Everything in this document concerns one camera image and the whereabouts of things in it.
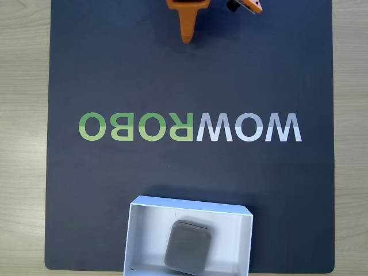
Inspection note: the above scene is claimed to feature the gray square usb charger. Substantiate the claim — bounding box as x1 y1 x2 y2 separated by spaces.
163 218 213 276

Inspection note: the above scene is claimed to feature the dark mat with WOWROBO print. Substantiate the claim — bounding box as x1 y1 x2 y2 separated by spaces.
44 0 336 273

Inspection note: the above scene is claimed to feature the white cardboard box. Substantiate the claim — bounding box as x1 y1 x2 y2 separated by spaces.
123 195 254 276

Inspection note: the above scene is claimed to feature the orange camera mount with board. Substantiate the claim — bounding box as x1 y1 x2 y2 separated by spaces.
225 0 264 15

